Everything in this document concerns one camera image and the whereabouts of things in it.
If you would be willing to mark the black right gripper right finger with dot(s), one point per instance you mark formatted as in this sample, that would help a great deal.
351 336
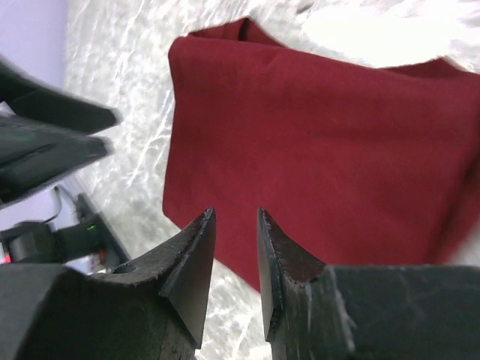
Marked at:
312 310

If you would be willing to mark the dark red t shirt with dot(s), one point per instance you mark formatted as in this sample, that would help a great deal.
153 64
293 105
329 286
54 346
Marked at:
358 165

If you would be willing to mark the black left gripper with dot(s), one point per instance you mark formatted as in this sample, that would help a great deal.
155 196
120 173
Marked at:
32 156

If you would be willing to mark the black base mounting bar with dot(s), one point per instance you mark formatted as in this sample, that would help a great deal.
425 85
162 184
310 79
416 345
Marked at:
109 253

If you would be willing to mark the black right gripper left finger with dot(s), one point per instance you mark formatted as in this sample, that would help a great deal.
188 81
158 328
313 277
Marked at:
152 307

